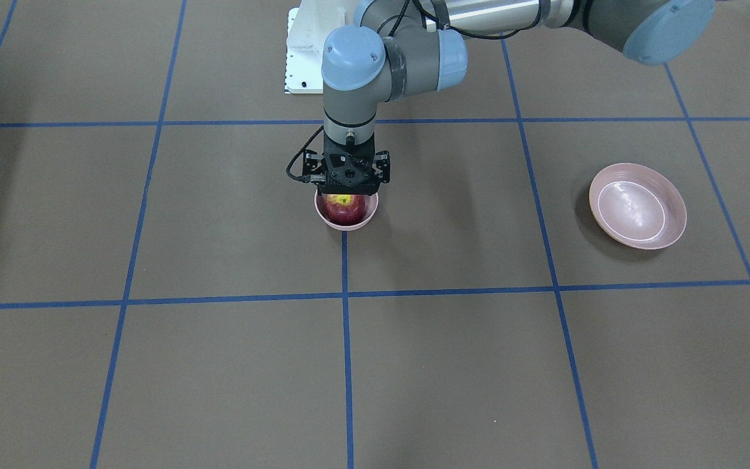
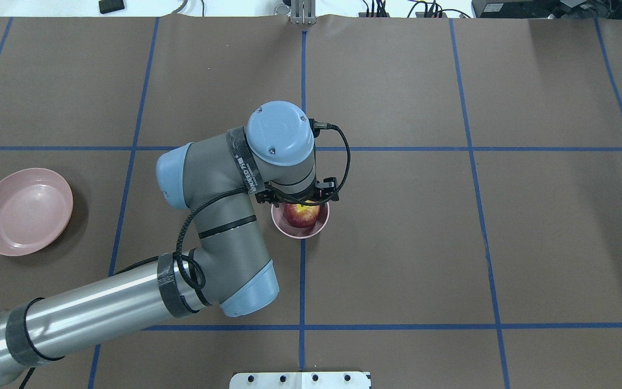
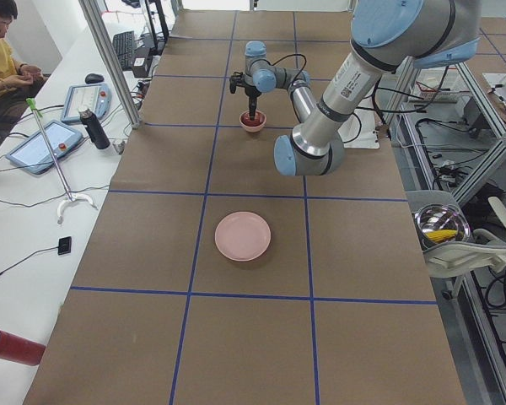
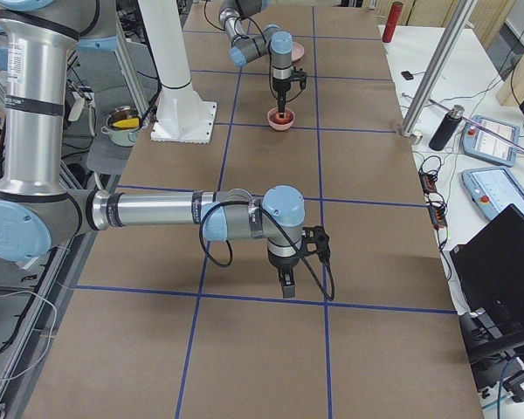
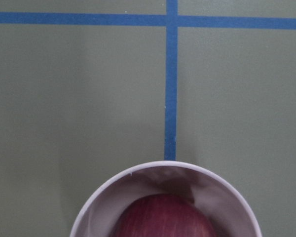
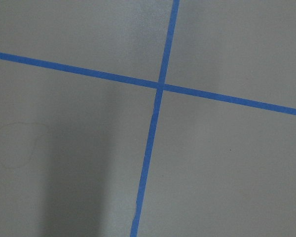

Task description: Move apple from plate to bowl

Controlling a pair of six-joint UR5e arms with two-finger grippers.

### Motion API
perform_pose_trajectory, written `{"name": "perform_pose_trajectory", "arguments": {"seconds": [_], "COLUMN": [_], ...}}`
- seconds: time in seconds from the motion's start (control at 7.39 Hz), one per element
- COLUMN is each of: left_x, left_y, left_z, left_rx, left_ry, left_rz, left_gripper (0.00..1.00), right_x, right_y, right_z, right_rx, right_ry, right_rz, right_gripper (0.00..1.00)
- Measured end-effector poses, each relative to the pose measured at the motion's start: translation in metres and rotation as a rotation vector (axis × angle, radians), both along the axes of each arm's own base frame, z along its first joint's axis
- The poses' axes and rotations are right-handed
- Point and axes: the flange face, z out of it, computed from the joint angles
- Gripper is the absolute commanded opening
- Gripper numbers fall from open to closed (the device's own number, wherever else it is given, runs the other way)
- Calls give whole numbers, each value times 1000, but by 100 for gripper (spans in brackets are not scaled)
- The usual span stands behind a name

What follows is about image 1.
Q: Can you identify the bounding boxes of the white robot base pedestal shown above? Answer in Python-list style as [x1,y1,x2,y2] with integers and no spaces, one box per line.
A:
[284,1,328,95]

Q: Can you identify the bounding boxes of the red apple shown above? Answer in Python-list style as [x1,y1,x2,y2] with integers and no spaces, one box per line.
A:
[322,195,367,226]

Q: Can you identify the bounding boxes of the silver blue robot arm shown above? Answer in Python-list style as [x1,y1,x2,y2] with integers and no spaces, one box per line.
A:
[286,1,716,195]

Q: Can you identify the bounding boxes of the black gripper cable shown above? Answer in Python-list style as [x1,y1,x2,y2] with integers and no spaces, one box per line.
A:
[286,125,325,184]

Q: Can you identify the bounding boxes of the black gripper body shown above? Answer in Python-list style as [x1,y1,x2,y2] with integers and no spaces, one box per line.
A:
[301,134,392,196]

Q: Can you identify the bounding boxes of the pink bowl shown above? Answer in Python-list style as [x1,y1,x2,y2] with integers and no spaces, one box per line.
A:
[314,190,379,231]

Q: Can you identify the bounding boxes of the pink plate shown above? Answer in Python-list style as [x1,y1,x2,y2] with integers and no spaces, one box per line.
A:
[587,163,688,250]

